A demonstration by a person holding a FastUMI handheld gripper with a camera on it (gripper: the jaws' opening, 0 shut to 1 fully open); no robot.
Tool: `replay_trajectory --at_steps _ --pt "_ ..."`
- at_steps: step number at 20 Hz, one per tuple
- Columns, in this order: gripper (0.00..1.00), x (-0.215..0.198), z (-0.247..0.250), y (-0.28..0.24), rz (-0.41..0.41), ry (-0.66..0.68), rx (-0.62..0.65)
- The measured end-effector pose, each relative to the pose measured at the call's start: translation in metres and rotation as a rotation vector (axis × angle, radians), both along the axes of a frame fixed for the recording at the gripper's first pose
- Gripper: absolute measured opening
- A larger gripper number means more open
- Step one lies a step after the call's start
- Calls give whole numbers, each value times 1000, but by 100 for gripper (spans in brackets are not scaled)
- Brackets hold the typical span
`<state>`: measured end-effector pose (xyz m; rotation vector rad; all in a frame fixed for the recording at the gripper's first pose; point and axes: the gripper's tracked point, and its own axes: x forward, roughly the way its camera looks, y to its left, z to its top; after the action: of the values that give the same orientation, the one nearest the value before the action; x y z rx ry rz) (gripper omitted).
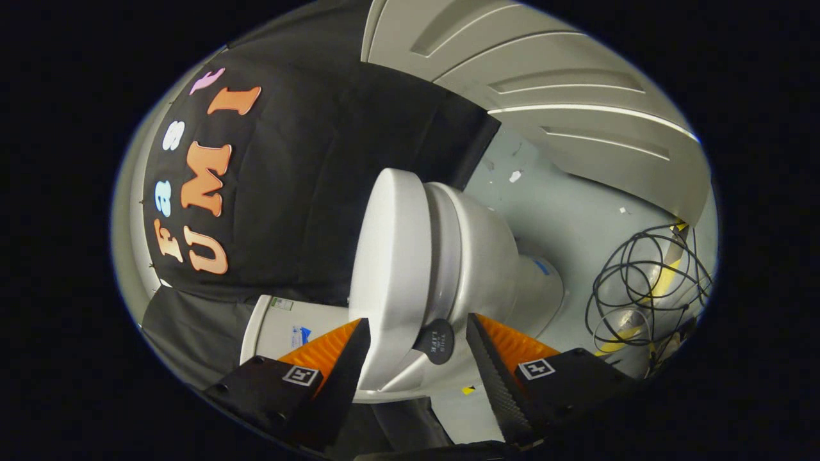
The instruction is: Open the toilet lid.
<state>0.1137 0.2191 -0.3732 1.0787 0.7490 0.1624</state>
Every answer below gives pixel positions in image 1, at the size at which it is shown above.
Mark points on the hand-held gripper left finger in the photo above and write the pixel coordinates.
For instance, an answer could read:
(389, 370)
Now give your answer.
(339, 390)

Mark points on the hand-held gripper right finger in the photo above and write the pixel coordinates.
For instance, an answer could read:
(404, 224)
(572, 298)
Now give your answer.
(496, 384)

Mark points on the white toilet lid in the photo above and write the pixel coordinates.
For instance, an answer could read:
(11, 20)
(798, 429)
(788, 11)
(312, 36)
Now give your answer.
(384, 256)

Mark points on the white toilet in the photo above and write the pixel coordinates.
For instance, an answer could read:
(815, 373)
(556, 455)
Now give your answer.
(487, 256)

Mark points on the black backdrop cloth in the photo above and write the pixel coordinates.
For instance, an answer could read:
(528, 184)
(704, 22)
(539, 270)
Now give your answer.
(288, 192)

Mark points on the white drawer cabinet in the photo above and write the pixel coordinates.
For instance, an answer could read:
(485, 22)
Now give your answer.
(544, 96)

